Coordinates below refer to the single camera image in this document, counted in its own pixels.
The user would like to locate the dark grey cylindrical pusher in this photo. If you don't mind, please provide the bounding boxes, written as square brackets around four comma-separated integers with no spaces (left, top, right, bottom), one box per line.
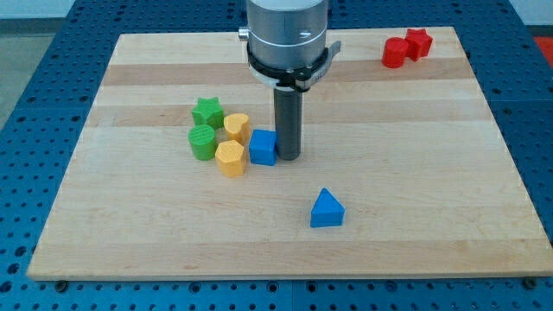
[273,89,302,161]

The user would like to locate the blue triangle block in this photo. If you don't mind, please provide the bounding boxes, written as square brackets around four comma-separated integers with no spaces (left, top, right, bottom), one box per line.
[310,187,346,227]

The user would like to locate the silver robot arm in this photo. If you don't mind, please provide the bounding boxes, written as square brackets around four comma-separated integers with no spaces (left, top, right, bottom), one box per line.
[238,0,341,161]

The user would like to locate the blue cube block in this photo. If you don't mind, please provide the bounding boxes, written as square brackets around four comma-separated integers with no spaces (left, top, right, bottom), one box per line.
[249,129,277,166]

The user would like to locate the yellow heart block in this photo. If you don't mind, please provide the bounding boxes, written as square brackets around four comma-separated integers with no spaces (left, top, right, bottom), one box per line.
[224,113,251,144]

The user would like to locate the yellow hexagon block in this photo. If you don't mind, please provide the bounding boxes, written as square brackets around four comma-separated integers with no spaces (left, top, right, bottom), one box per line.
[215,140,246,177]

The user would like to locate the green star block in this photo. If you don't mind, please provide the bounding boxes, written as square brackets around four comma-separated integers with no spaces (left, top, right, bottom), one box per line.
[192,97,224,130]

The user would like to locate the green cylinder block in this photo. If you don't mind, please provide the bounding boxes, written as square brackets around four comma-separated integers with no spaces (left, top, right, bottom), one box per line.
[188,124,217,161]

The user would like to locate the red cylinder block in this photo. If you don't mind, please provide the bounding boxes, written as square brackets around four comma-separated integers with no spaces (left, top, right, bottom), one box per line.
[381,37,409,68]

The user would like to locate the wooden board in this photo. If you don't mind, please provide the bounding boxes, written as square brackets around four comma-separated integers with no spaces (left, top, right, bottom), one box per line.
[28,27,552,281]

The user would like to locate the red star block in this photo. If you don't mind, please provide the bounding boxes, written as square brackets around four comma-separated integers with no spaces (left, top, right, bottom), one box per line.
[405,29,433,61]

